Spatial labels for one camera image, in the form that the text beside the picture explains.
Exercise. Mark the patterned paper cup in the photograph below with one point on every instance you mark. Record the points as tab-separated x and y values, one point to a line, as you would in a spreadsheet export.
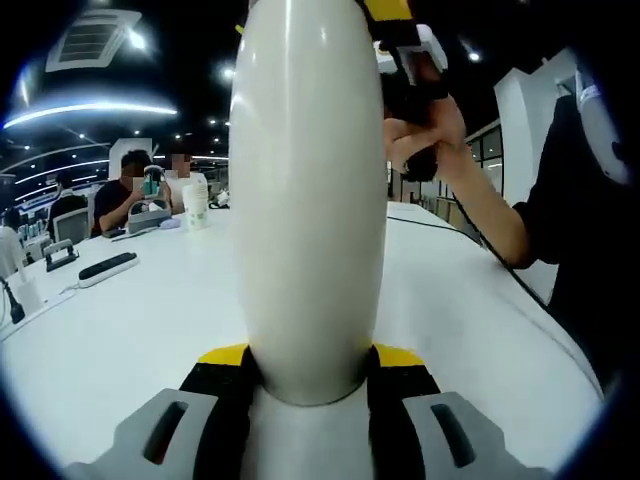
195	215

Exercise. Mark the person's right hand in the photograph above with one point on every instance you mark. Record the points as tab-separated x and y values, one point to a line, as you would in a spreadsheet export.
445	125

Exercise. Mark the grey device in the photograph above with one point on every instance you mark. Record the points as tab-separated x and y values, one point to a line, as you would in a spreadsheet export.
147	222

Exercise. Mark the white chest-worn device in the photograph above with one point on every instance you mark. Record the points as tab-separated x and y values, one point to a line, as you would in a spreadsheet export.
607	145

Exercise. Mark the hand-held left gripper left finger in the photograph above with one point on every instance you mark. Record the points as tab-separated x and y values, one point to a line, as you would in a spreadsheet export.
215	425

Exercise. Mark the person's black shirt torso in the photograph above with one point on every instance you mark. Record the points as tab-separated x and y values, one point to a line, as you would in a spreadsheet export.
575	225

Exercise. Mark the white and black power strip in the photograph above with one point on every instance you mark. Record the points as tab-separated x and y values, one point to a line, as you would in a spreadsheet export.
107	270

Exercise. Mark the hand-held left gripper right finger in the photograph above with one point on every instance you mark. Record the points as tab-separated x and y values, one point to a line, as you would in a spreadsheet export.
400	430

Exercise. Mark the white charger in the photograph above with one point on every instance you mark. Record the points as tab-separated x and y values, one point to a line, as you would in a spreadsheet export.
31	295

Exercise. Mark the ceiling air conditioner vent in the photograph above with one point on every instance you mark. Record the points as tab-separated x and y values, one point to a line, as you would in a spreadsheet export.
85	42

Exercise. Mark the green drink cup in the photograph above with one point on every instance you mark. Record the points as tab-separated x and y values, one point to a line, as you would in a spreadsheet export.
151	186

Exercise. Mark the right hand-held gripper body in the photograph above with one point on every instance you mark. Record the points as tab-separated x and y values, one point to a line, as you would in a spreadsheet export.
410	100

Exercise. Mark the black plug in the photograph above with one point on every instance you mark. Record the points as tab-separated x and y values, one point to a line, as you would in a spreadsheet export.
17	312

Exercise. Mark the grey office chair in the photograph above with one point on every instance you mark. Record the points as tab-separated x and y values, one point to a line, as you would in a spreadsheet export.
71	227

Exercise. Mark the black phone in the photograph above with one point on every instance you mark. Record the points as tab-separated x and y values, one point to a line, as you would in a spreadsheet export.
114	233

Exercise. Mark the curved ceiling light strip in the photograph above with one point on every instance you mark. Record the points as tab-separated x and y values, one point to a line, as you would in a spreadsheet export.
100	109

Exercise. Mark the cream thermos bottle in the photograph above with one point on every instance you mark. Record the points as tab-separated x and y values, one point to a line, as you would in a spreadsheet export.
307	200

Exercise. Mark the pale lavender pouch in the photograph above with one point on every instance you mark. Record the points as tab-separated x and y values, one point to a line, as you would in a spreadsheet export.
169	224

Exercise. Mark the white table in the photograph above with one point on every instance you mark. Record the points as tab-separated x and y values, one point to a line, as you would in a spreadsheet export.
150	350

